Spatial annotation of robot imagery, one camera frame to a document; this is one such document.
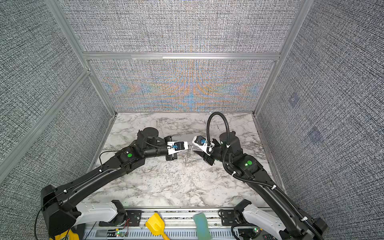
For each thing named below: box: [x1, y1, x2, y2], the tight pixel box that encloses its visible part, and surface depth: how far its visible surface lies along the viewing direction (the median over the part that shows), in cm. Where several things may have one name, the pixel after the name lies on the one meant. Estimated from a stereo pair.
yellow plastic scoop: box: [145, 212, 170, 240], surface depth 73 cm
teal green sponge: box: [192, 213, 212, 240], surface depth 72 cm
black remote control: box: [262, 233, 278, 240], surface depth 70 cm
